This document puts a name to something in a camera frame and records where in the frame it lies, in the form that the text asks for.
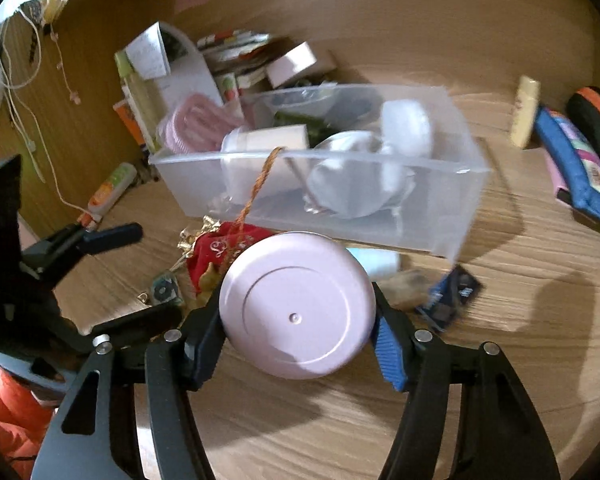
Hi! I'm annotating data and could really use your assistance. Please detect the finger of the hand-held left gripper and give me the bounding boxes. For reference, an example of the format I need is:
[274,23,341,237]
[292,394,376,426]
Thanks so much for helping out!
[24,221,144,287]
[55,304,184,356]

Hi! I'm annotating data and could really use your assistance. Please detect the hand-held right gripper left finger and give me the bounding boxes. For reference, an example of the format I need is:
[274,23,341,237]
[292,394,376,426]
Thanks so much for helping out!
[30,297,227,480]

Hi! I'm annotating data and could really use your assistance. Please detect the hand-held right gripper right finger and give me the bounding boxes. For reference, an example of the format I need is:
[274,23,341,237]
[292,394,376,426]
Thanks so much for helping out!
[371,281,562,480]

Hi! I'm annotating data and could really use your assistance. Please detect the dark teal keychain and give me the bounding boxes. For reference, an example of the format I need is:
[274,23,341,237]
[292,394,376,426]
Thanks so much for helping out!
[140,272,183,308]

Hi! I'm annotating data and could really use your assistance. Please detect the blue black packet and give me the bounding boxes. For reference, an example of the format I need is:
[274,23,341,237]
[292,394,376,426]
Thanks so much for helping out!
[415,265,483,333]

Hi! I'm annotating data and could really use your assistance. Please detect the red velvet pouch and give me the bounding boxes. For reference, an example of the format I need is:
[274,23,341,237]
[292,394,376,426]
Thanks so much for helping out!
[180,215,276,306]

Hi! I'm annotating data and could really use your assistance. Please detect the pink round container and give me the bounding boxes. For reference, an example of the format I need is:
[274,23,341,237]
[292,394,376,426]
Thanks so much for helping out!
[219,231,378,380]

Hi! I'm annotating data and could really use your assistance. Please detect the clear plastic bin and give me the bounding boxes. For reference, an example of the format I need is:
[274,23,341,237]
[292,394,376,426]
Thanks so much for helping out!
[148,83,493,263]

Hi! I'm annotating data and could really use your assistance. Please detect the gold braided cord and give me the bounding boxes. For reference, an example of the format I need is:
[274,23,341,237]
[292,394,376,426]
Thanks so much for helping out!
[235,146,287,241]

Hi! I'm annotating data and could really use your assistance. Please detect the dark green object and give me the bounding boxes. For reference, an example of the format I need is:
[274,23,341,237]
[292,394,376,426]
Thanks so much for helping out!
[275,110,331,142]

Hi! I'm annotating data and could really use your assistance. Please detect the white cloth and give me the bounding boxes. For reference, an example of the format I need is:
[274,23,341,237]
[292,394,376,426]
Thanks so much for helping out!
[307,100,436,218]

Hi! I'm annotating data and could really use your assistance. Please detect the wooden desktop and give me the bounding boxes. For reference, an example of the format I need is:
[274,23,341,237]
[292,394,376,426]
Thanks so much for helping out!
[17,80,600,480]

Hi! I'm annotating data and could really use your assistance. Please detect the orange green tube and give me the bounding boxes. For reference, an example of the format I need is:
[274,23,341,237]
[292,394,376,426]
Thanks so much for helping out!
[87,162,138,218]

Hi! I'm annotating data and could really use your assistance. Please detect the dark metal clip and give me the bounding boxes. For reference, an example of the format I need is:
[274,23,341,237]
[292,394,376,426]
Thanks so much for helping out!
[132,160,161,186]

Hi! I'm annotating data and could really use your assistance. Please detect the orange white box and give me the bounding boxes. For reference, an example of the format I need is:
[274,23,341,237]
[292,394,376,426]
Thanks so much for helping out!
[112,100,148,148]

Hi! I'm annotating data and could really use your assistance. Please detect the white box with paper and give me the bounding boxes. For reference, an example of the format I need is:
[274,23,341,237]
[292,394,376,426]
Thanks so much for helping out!
[157,22,226,111]

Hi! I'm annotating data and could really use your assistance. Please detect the white printed paper slip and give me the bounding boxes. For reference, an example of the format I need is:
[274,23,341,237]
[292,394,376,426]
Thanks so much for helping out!
[125,22,171,81]

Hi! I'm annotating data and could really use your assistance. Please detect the fruit print white carton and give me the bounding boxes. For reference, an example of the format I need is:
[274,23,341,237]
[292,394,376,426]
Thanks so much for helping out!
[217,72,246,106]

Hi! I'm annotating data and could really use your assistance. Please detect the stack of booklets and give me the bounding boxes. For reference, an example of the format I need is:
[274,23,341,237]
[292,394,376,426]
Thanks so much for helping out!
[197,30,291,81]

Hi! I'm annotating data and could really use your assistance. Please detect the small clear bowl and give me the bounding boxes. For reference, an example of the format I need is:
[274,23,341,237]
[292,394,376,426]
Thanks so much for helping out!
[275,87,341,116]

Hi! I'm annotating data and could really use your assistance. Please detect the pale pink cardboard box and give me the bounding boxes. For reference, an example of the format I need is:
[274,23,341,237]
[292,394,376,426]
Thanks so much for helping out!
[266,41,338,88]

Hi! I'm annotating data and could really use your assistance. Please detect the blue pencil pouch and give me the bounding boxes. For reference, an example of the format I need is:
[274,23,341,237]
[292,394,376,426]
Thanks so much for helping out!
[532,106,600,223]

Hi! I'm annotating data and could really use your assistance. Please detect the cream tube bottle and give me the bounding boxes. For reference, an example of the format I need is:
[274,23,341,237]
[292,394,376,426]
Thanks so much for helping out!
[509,76,542,148]

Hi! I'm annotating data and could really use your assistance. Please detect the black orange round case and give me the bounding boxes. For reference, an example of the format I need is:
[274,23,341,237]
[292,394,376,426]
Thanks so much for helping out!
[565,86,600,186]

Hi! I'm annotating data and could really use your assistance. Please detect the white cable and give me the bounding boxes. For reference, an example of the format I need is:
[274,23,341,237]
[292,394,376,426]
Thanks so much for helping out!
[0,10,91,216]

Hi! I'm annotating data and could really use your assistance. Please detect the thin beaded string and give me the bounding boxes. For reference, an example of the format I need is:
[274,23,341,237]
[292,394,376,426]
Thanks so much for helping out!
[52,25,82,106]

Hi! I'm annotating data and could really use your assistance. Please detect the black patterned strap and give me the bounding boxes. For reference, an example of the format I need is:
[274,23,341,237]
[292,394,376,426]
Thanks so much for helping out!
[22,0,46,66]

